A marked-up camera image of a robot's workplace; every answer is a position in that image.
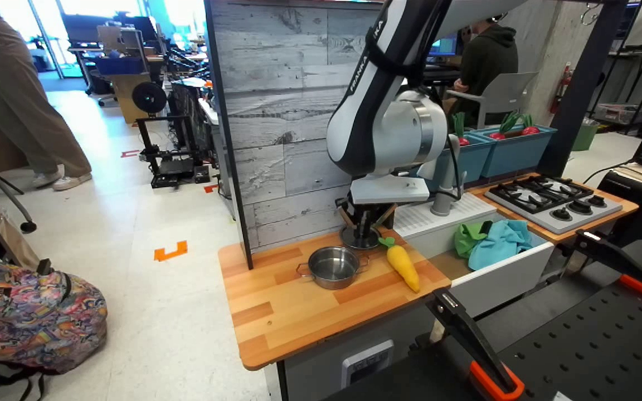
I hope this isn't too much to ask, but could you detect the colourful backpack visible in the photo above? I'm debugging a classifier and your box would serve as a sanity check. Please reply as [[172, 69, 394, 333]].
[[0, 258, 109, 375]]

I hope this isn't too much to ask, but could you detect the monitor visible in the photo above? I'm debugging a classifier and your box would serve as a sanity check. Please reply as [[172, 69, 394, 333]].
[[427, 32, 459, 57]]

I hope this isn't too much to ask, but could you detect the grey chair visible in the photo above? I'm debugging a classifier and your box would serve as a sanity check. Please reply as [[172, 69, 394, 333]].
[[446, 71, 539, 130]]

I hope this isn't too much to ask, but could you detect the light blue cloth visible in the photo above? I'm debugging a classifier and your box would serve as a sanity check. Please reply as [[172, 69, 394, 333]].
[[468, 219, 534, 271]]

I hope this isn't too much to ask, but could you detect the toy kitchen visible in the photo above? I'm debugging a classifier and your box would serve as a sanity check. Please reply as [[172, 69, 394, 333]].
[[204, 0, 642, 401]]

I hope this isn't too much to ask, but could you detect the grey tap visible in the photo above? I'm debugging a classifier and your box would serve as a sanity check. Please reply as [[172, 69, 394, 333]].
[[430, 134, 468, 217]]

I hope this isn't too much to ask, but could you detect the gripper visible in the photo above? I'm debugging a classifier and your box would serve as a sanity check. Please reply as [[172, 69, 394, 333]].
[[337, 196, 398, 238]]

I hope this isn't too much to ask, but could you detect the white sink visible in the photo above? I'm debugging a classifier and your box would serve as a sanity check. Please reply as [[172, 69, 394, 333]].
[[393, 192, 555, 318]]

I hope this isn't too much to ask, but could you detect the grey toy stove top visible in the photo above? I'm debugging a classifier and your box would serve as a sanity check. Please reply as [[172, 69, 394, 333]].
[[484, 175, 624, 235]]

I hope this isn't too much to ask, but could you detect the dark pot lid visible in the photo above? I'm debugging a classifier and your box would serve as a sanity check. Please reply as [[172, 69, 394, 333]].
[[340, 224, 382, 251]]

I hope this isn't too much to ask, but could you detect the green bin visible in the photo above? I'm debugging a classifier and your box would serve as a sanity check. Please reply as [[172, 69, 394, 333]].
[[571, 119, 601, 152]]

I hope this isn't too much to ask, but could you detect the person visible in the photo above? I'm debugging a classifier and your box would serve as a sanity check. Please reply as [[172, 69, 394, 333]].
[[0, 0, 94, 192], [444, 16, 520, 130]]

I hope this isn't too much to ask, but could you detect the black cable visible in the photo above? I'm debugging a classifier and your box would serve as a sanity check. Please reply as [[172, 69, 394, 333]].
[[582, 158, 642, 187]]

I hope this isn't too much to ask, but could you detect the black clamp with orange tips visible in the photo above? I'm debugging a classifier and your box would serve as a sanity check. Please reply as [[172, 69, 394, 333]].
[[425, 287, 526, 401], [574, 229, 642, 301]]

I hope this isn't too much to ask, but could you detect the black 3D printer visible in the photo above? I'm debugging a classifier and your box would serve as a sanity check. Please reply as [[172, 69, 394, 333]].
[[131, 81, 211, 189]]

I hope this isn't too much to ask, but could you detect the blue planter box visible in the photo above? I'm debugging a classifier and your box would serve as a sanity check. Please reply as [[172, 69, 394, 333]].
[[469, 125, 558, 179], [410, 133, 495, 193]]

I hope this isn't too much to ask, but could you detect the yellow plush carrot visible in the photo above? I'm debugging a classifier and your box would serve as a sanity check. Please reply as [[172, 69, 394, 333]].
[[378, 237, 421, 294]]

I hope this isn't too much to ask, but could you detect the green cloth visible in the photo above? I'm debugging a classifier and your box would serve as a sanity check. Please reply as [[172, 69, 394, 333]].
[[454, 221, 492, 258]]

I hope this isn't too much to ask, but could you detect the steel pot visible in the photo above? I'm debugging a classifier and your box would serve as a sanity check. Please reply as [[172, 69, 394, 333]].
[[296, 246, 370, 290]]

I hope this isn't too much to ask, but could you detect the red fire extinguisher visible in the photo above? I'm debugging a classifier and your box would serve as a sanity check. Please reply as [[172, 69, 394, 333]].
[[549, 62, 573, 115]]

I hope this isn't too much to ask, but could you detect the metal shelf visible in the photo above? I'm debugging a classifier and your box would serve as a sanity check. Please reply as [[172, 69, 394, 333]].
[[587, 0, 642, 126]]

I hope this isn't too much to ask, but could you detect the black burner grate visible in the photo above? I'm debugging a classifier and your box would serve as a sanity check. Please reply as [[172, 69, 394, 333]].
[[526, 175, 595, 204], [488, 181, 548, 216]]

